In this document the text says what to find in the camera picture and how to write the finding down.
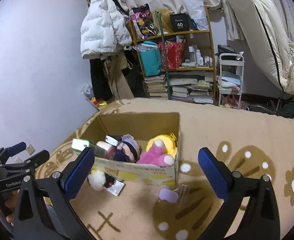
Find pink soft pouch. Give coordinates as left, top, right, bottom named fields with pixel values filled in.
left=96, top=140, right=117, bottom=159

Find pile of snack bags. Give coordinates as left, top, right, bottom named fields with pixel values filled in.
left=81, top=85, right=107, bottom=110

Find green packaged box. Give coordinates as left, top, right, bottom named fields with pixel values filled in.
left=72, top=138, right=107, bottom=156

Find cardboard box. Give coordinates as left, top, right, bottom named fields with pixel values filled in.
left=81, top=112, right=181, bottom=187

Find row of white cosmetic bottles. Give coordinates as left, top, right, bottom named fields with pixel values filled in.
left=187, top=45, right=214, bottom=67

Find yellow plush toy with clip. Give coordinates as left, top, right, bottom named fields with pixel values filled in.
left=146, top=132, right=179, bottom=157

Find small doll keychain white pompom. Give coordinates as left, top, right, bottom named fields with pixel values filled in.
left=87, top=170, right=125, bottom=196

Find black pink printed bag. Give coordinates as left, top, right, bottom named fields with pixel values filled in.
left=129, top=3, right=160, bottom=39

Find beige coat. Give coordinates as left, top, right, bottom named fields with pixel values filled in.
left=103, top=54, right=135, bottom=103

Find white puffer jacket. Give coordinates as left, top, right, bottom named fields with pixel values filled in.
left=80, top=0, right=133, bottom=60

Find person's left hand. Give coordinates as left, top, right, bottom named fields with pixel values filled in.
left=3, top=192, right=20, bottom=227

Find person's leg in jeans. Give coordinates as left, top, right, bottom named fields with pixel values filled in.
left=46, top=204, right=70, bottom=239

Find blonde wig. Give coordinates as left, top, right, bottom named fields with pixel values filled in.
left=151, top=9, right=175, bottom=34

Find beige flower blanket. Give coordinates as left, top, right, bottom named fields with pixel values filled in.
left=35, top=97, right=294, bottom=240

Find pink plush toy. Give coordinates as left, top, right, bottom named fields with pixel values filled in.
left=136, top=140, right=175, bottom=167

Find black coat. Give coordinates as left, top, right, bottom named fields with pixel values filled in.
left=89, top=57, right=112, bottom=103

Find clear packet with purple item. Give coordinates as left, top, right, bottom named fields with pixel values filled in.
left=158, top=184, right=191, bottom=204

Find red gift bag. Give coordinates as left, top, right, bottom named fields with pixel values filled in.
left=158, top=41, right=185, bottom=70

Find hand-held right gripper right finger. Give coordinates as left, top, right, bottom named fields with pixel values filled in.
left=198, top=147, right=281, bottom=240

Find wooden shelf unit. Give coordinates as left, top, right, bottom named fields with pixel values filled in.
left=128, top=5, right=217, bottom=104

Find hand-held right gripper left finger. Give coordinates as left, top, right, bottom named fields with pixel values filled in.
left=13, top=147, right=95, bottom=240

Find white trolley cart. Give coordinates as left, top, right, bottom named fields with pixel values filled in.
left=217, top=52, right=245, bottom=109

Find folded light clothes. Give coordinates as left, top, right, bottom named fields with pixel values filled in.
left=219, top=71, right=242, bottom=90

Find black box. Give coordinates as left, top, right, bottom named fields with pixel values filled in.
left=169, top=13, right=191, bottom=32

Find neat stack of books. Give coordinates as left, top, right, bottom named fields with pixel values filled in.
left=144, top=74, right=168, bottom=98

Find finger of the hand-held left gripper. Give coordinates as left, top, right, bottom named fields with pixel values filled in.
left=0, top=142, right=27, bottom=167
left=0, top=150, right=50, bottom=174

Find white plastic bag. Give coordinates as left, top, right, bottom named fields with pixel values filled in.
left=183, top=0, right=209, bottom=31

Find teal shopping bag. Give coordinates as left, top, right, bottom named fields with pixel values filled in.
left=136, top=41, right=162, bottom=77

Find messy pile of books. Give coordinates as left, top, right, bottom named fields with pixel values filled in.
left=168, top=71, right=214, bottom=104

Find purple-haired plush doll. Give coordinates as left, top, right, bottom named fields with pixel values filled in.
left=106, top=134, right=140, bottom=162

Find green pole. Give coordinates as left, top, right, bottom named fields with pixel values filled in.
left=156, top=11, right=172, bottom=100

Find cream recliner chair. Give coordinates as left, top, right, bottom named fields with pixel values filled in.
left=225, top=0, right=294, bottom=97

